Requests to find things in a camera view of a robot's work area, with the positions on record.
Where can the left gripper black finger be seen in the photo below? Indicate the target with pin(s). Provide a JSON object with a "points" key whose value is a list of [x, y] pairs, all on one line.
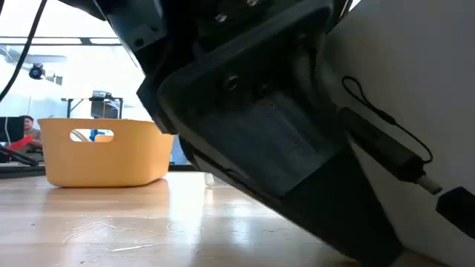
{"points": [[267, 148], [154, 104]]}

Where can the orange plastic bin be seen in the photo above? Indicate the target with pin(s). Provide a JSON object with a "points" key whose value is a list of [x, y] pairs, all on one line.
{"points": [[111, 163]]}

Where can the grey equipment box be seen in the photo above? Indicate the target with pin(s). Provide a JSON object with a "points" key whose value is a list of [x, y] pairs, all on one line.
{"points": [[104, 108]]}

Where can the black background table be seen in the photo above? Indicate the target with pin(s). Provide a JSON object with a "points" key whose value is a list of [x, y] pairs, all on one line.
{"points": [[79, 99]]}

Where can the black ceiling spotlight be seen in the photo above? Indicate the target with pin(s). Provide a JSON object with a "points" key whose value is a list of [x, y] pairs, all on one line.
{"points": [[36, 71]]}

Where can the person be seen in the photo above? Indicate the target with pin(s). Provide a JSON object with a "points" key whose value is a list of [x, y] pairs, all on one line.
{"points": [[31, 131]]}

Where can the red object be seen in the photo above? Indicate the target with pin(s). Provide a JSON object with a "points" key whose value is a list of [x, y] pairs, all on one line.
{"points": [[20, 142]]}

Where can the black computer monitor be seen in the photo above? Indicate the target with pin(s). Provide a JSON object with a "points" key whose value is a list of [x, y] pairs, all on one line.
{"points": [[11, 130]]}

